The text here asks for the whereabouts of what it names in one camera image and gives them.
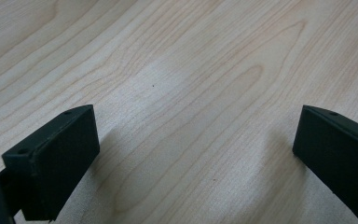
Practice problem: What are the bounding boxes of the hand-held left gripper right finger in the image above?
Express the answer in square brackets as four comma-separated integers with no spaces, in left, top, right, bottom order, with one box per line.
[292,105,358,223]

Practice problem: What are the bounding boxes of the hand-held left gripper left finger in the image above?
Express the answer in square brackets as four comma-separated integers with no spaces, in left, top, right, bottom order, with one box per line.
[0,104,101,222]

